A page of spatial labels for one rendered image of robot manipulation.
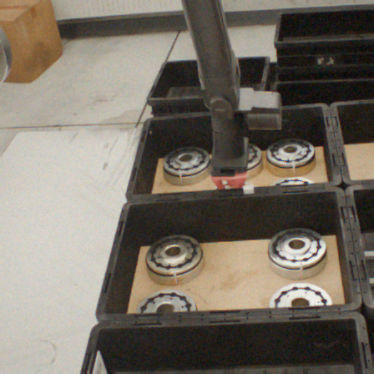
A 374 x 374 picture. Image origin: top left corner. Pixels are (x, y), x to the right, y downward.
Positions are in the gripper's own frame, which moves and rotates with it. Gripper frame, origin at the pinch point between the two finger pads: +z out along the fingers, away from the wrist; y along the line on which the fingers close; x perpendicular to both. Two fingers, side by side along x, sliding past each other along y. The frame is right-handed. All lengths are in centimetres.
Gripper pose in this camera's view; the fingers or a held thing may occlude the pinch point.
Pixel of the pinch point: (232, 190)
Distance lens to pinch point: 132.1
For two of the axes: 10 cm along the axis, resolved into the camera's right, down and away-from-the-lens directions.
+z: 0.9, 8.2, 5.7
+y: 1.3, -5.8, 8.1
